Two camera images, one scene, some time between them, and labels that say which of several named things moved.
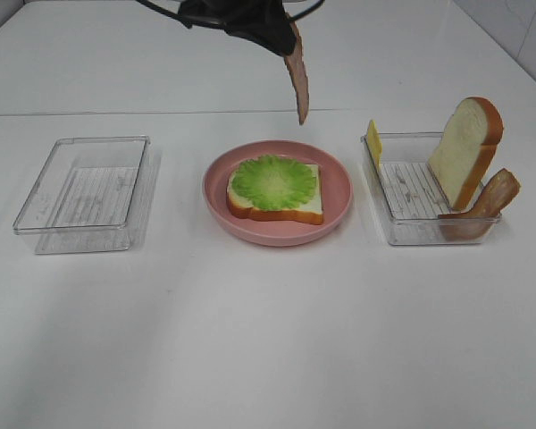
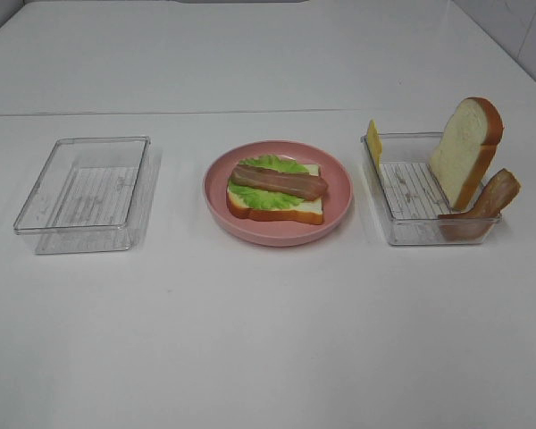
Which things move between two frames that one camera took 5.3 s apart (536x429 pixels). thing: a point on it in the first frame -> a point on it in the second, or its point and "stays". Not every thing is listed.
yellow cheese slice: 374,145 stays
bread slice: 310,211 stays
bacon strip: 297,66 -> 295,184
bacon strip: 476,222 stays
